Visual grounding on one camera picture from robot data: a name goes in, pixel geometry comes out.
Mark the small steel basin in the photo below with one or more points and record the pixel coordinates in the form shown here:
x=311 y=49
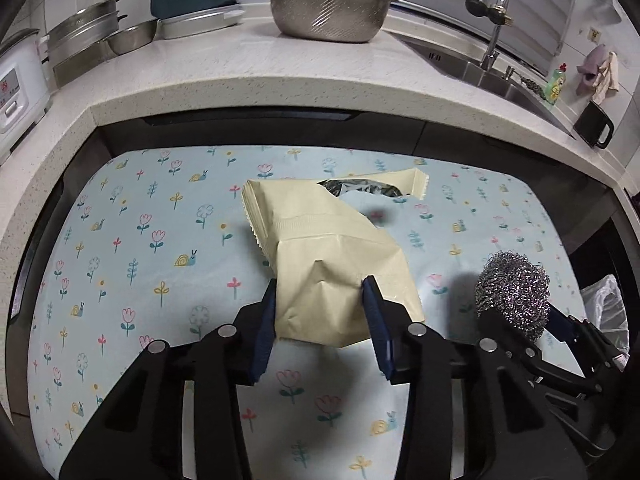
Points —
x=132 y=37

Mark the stacked steel pots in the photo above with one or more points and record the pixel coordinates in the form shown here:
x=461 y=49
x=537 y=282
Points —
x=80 y=35

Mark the floral tablecloth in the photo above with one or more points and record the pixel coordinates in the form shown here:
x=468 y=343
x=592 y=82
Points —
x=150 y=270

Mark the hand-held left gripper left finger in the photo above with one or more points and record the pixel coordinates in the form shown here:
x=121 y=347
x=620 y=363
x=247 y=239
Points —
x=265 y=330

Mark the white plastic bag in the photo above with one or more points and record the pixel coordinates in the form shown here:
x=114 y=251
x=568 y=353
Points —
x=607 y=305

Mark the steel wool scrubber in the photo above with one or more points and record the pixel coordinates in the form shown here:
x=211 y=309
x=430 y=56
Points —
x=515 y=285

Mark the plain cream foil-lined bag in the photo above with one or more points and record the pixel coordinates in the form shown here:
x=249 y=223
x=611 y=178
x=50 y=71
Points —
x=310 y=240

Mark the sink soap dispenser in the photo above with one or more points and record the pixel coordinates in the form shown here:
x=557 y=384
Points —
x=509 y=74

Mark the steel colander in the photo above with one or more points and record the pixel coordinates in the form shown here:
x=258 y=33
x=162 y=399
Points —
x=330 y=15

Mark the white rice cooker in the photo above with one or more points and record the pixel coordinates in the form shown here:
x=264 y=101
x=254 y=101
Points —
x=17 y=85

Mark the black mug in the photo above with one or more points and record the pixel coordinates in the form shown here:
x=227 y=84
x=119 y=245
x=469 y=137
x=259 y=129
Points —
x=592 y=122

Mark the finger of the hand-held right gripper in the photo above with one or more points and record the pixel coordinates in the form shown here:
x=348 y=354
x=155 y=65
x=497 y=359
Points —
x=562 y=327
x=505 y=329

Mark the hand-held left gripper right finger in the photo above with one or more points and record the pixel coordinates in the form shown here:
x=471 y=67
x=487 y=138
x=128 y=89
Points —
x=375 y=320

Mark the white tray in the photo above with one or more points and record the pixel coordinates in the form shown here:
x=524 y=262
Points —
x=200 y=24

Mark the white stone kitchen counter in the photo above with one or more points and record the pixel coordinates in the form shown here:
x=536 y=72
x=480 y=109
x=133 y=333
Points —
x=250 y=75

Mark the black scrubber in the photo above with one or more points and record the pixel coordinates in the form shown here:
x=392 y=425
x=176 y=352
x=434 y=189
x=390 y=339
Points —
x=531 y=85

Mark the cream hanging cloth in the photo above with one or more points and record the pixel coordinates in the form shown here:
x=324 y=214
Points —
x=609 y=77

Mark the yellow wall hook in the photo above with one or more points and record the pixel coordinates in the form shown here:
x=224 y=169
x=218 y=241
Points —
x=594 y=34

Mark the chrome faucet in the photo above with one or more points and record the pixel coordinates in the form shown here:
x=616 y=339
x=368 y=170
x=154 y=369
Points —
x=495 y=35

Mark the purple hanging cloth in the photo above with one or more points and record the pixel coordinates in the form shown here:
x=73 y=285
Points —
x=592 y=62

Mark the steel sink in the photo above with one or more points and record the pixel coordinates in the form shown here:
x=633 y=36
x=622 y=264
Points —
x=500 y=82

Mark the green dish soap bottle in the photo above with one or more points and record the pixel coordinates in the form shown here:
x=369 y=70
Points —
x=555 y=87

